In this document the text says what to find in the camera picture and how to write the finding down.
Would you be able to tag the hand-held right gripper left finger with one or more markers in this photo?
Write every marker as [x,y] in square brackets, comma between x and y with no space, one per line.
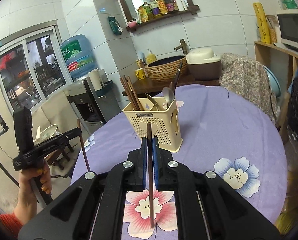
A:
[144,160]

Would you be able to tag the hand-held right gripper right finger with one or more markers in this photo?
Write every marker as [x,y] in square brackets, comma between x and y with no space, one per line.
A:
[155,160]

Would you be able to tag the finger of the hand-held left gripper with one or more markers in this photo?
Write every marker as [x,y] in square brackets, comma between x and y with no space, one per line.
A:
[71,135]

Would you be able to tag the thin dark brown chopstick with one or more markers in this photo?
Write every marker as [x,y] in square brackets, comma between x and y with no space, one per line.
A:
[83,147]
[149,130]

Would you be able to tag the cream perforated utensil holder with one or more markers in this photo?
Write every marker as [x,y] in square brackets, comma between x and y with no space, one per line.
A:
[163,130]

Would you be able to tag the metal spoon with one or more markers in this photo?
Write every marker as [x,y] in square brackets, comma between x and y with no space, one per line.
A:
[168,96]
[152,101]

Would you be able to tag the thick brown wooden chopstick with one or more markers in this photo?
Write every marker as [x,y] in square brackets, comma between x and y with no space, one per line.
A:
[131,90]
[126,90]
[134,90]

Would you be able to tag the brown wooden spoon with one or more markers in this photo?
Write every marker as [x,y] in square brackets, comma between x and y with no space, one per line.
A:
[172,85]

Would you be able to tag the black chopstick with gold band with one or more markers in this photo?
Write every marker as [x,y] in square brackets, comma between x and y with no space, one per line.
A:
[178,76]

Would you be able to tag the person's left forearm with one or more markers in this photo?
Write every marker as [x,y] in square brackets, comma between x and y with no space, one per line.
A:
[14,222]

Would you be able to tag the person's left hand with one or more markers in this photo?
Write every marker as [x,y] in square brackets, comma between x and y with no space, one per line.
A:
[26,187]

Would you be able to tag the dark wooden stool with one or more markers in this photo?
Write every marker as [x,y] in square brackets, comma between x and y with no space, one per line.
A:
[64,155]

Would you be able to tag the white dish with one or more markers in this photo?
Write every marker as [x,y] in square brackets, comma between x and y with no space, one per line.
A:
[49,131]

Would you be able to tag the water dispenser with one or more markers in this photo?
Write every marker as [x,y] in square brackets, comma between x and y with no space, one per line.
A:
[89,105]

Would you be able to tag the sliding glass window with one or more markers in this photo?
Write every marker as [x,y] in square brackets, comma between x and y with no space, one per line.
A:
[19,80]

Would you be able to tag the paper towel roll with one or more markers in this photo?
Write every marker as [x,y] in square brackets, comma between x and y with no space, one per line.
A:
[96,80]

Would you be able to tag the purple floral tablecloth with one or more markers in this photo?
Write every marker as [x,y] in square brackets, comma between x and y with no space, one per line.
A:
[213,120]

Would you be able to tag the blue water jug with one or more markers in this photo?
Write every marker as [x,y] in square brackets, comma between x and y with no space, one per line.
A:
[79,55]

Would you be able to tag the yellow mug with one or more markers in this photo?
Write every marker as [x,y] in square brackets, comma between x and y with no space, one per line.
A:
[139,73]

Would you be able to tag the woven wash basin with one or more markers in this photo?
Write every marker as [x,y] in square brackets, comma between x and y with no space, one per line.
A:
[163,72]

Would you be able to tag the dark wooden counter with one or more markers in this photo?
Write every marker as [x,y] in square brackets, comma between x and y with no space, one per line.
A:
[203,82]

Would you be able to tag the yellow soap dispenser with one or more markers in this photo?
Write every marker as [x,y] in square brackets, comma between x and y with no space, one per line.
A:
[151,57]

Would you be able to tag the rice cooker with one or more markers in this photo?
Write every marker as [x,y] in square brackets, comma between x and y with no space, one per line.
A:
[203,65]

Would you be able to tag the bronze faucet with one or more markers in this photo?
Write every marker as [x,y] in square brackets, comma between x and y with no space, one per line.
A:
[182,46]

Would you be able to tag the green hanging packet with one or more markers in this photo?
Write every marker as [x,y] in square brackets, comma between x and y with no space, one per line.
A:
[114,26]

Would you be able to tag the floral draped cloth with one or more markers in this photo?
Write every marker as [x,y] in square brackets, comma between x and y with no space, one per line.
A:
[243,75]

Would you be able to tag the small pink bowl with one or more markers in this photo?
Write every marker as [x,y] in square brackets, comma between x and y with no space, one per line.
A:
[132,24]

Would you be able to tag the light blue plastic basin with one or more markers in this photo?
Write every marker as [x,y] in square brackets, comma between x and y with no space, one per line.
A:
[272,80]

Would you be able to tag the yellow green bag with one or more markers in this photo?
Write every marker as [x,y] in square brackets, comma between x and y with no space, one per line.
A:
[286,218]

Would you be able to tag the wooden shelf unit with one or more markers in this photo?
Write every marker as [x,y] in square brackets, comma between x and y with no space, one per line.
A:
[261,52]

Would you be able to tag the row of condiment bottles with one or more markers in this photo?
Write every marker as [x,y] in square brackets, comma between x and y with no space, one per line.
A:
[161,7]

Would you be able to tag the tall yellow box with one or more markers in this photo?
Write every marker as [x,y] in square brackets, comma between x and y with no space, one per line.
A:
[260,22]

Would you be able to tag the white microwave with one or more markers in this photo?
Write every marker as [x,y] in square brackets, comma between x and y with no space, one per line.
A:
[291,30]

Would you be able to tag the teal wall holder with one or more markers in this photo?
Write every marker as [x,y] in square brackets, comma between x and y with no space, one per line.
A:
[105,87]

